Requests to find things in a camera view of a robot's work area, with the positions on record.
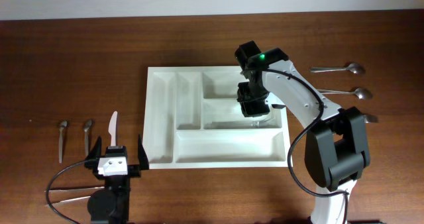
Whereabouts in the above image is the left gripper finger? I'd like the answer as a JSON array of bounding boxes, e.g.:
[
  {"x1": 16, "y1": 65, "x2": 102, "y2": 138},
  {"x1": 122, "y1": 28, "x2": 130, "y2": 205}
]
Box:
[
  {"x1": 85, "y1": 136, "x2": 102, "y2": 160},
  {"x1": 137, "y1": 135, "x2": 150, "y2": 170}
]

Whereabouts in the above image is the steel fork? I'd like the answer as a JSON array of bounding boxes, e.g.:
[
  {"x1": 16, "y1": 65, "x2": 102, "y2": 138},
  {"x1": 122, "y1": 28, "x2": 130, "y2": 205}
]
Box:
[
  {"x1": 363, "y1": 114, "x2": 379, "y2": 123},
  {"x1": 204, "y1": 117, "x2": 279, "y2": 129}
]

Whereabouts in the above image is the steel tablespoon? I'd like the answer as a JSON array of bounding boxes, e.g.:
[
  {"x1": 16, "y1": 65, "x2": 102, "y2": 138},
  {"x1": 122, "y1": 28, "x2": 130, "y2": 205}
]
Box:
[
  {"x1": 309, "y1": 63, "x2": 366, "y2": 75},
  {"x1": 317, "y1": 87, "x2": 373, "y2": 99}
]

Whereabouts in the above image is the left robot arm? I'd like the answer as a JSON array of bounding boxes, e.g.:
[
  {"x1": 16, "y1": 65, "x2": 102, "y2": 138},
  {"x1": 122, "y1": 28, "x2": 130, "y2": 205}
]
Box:
[{"x1": 84, "y1": 136, "x2": 150, "y2": 223}]

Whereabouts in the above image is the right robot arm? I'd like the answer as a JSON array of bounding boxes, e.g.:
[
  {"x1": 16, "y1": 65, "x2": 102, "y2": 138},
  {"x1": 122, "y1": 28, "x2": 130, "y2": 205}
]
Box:
[{"x1": 235, "y1": 41, "x2": 370, "y2": 224}]

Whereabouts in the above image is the right small steel teaspoon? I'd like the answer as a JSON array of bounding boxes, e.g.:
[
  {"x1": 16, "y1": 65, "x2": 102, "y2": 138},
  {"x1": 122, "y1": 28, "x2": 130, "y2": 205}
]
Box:
[{"x1": 83, "y1": 119, "x2": 93, "y2": 156}]

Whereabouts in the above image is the small steel teaspoon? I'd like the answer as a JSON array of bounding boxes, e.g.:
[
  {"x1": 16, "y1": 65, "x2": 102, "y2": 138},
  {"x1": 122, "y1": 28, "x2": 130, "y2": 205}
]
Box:
[
  {"x1": 58, "y1": 121, "x2": 68, "y2": 164},
  {"x1": 83, "y1": 119, "x2": 93, "y2": 156}
]

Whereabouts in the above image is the white plastic knife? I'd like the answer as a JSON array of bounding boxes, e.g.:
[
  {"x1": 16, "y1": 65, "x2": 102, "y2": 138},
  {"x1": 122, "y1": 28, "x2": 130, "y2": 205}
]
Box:
[{"x1": 108, "y1": 111, "x2": 118, "y2": 146}]

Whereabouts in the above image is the left small steel teaspoon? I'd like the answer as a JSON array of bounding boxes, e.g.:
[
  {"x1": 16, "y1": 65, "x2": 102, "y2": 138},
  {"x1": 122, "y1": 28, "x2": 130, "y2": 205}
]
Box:
[{"x1": 58, "y1": 121, "x2": 68, "y2": 164}]

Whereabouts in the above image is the white plastic cutlery tray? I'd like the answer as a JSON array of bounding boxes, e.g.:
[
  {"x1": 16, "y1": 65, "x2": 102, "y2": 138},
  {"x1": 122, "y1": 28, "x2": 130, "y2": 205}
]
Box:
[{"x1": 142, "y1": 66, "x2": 290, "y2": 169}]

